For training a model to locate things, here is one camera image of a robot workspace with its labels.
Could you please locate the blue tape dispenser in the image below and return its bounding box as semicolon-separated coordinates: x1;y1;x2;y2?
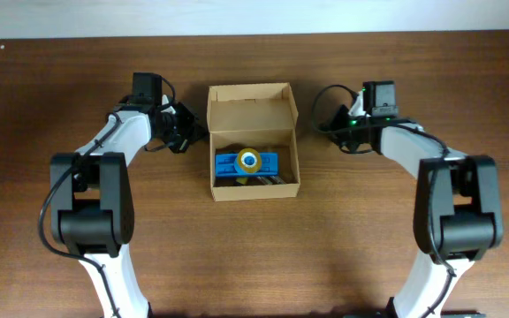
215;150;278;178

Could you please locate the yellow clear tape roll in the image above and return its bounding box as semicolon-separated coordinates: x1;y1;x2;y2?
235;148;262;174

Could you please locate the cardboard box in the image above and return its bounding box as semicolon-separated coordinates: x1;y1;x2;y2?
207;82;300;201

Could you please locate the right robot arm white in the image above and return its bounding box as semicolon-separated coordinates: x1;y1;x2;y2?
311;80;504;318

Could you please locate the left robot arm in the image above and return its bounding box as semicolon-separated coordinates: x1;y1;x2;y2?
37;72;207;317

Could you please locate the blue capped whiteboard marker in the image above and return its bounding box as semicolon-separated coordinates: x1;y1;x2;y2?
270;176;285;185

